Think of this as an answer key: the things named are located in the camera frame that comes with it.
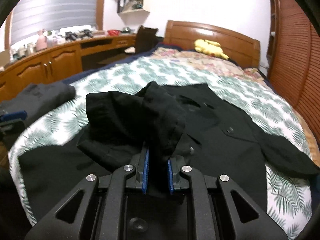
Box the black double-breasted coat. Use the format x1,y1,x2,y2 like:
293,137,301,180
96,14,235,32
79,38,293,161
19,82,319,220

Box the folded dark grey garment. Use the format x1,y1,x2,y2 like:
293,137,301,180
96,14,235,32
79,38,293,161
1,82,76,127

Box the long wooden cabinet desk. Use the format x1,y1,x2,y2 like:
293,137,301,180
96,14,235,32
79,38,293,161
1,34,136,101

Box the leaf-print white bedsheet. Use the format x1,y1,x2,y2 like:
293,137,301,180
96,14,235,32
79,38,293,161
7,55,315,240

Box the pink vase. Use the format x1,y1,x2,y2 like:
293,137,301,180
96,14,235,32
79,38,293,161
36,29,47,51

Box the black gripper tools on desk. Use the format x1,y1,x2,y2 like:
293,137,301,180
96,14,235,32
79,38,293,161
65,29,93,41

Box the grey window blind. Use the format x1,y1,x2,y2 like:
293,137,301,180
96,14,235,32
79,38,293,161
11,0,97,44

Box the red bowl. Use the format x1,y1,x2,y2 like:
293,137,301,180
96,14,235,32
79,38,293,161
107,29,121,36

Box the dark wooden chair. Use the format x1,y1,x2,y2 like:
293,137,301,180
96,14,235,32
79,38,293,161
124,25,158,54

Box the floral quilt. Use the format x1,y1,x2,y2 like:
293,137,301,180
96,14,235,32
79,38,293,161
151,47,266,86

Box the wooden headboard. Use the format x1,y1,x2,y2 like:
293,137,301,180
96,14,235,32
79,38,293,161
163,20,260,68

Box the louvered wooden wardrobe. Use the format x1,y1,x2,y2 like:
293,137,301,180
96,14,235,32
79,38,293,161
268,0,319,139

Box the yellow plush toy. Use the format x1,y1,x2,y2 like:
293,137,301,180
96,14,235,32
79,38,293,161
194,39,229,60

